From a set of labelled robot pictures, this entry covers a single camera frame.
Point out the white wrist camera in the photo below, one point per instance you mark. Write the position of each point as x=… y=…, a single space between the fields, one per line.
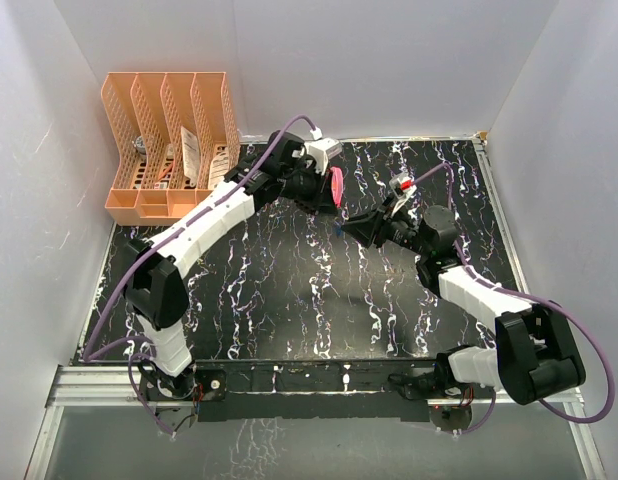
x=322 y=151
x=403 y=187

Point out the orange plastic file organizer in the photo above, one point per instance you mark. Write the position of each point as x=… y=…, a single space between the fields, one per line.
x=150 y=189

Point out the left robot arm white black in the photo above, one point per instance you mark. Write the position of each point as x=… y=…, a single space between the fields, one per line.
x=290 y=168

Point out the white labelled packet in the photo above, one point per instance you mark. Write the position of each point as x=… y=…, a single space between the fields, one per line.
x=219 y=166

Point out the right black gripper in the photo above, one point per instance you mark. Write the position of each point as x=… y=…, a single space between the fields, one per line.
x=365 y=227

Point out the red strap keychain with ring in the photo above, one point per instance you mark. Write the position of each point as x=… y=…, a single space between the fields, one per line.
x=336 y=185

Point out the white paper packet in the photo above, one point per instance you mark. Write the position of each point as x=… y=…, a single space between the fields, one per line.
x=191 y=156

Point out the round metal object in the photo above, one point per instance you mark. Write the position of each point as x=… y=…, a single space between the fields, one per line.
x=139 y=145

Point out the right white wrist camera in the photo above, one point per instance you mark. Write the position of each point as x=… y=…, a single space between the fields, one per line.
x=403 y=187

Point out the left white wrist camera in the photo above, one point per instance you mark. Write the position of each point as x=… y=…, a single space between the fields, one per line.
x=322 y=151

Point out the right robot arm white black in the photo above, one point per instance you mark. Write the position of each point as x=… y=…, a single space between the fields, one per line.
x=535 y=354

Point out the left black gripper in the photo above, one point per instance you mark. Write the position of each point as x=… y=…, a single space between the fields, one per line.
x=319 y=198

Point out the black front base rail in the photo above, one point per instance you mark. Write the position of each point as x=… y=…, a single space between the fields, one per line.
x=309 y=389

